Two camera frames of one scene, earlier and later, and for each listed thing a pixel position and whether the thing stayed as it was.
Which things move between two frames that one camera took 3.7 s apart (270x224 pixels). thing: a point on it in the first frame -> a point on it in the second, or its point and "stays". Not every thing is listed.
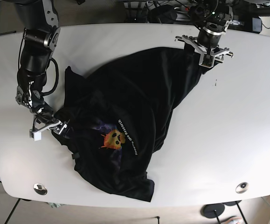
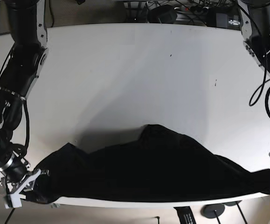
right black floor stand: [235, 203] stays
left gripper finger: [60, 129] -> [40, 171]
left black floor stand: [212, 210] stays
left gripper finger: [35, 135] -> [13, 200]
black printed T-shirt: [115, 121] -> [155, 165]
